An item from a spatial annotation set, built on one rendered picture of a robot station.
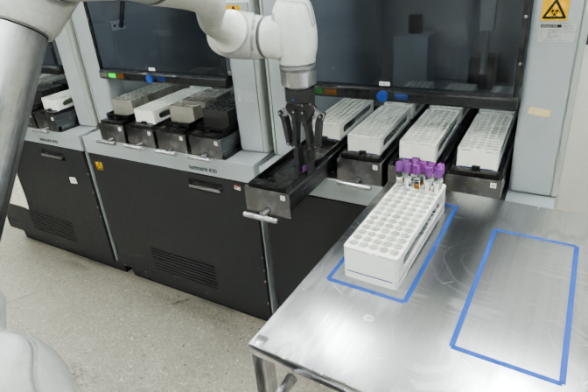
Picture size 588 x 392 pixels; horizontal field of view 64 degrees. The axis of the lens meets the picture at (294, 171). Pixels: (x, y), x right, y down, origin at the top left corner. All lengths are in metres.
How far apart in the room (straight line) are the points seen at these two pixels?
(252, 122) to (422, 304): 0.95
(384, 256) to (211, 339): 1.27
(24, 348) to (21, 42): 0.41
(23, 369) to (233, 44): 0.80
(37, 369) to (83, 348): 1.50
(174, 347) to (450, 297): 1.35
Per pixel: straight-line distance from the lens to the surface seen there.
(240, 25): 1.16
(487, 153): 1.26
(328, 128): 1.45
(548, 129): 1.28
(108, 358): 2.05
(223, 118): 1.62
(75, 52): 2.10
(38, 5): 0.78
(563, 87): 1.25
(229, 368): 1.86
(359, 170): 1.33
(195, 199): 1.76
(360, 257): 0.82
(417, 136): 1.33
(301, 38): 1.11
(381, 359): 0.72
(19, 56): 0.78
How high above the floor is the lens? 1.35
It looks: 25 degrees down
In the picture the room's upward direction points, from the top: 5 degrees counter-clockwise
